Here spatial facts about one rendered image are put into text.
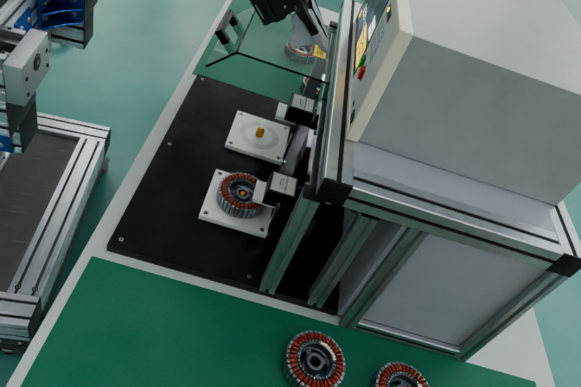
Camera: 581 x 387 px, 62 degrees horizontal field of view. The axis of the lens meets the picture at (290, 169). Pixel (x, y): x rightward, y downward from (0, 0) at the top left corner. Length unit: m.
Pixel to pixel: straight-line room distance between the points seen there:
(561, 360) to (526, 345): 1.22
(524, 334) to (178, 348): 0.77
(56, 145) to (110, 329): 1.17
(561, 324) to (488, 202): 1.79
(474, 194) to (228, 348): 0.51
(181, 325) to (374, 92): 0.53
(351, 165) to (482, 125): 0.21
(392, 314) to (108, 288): 0.54
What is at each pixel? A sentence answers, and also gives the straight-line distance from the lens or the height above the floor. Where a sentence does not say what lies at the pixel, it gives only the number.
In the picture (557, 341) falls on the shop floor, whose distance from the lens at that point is 2.52.
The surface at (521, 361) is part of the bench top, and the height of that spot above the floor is 0.75.
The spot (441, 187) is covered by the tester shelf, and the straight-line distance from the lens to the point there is 0.82.
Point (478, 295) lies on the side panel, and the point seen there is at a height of 0.95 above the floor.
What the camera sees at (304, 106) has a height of 0.92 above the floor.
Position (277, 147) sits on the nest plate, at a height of 0.78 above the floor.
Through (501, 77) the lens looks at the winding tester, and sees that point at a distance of 0.76.
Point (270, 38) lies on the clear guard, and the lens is 1.10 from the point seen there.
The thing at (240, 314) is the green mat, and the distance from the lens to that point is 0.97.
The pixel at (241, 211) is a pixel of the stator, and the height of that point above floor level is 0.81.
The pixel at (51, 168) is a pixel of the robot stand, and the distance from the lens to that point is 1.91.
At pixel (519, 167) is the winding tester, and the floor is 1.17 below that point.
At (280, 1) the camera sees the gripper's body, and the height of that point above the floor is 1.25.
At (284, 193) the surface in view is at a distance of 1.01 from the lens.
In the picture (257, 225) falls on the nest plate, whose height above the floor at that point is 0.78.
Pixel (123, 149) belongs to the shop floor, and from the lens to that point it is 2.28.
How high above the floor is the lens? 1.58
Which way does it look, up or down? 41 degrees down
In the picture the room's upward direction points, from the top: 23 degrees clockwise
